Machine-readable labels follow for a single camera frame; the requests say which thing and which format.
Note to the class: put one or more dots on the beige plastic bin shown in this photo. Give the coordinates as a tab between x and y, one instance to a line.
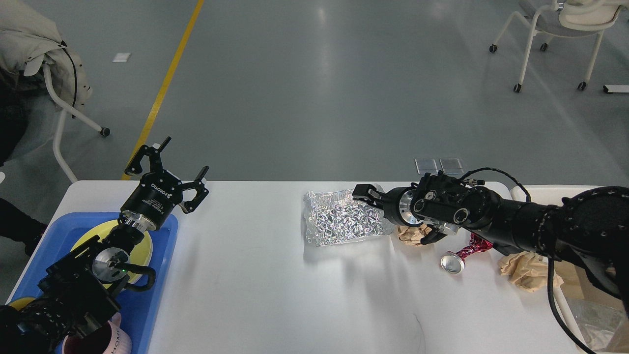
586	227

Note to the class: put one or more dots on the clear floor plate right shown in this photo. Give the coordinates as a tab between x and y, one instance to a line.
451	166

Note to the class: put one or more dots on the white floor bar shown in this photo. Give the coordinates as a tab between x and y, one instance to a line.
613	89

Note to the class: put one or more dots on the yellow plastic plate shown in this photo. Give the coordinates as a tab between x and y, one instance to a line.
140	255

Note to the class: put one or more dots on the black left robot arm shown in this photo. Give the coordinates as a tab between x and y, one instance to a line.
79	292

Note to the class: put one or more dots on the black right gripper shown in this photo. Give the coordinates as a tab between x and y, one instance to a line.
396	203

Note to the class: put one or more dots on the brown paper bag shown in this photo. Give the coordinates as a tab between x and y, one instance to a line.
576	285

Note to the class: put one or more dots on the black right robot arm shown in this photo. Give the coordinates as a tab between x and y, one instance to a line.
442	200

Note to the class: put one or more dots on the silver foil tray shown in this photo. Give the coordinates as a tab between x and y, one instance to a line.
334	218

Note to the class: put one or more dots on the crushed red can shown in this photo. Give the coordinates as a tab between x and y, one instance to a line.
454	262

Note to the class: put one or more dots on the clear floor plate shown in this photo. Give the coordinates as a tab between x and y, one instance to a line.
427	166
451	166

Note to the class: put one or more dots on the pink mug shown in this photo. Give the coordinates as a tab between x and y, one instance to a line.
109	339

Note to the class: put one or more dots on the blue yellow mug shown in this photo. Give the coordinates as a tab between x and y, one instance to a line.
21	303

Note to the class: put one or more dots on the brown paper ball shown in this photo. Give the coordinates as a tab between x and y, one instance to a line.
412	236

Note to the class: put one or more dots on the blue plastic tray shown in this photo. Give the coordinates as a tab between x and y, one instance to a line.
138	309

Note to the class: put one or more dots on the white rolling chair right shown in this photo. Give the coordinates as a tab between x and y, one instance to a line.
565	19

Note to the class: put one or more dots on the white jacket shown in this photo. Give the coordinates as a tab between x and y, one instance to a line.
26	35

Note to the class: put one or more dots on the brown paper wad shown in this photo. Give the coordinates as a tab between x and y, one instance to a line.
526	270

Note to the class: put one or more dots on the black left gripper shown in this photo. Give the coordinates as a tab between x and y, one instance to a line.
159	191

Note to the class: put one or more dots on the clear floor plate left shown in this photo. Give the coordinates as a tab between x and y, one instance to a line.
427	166

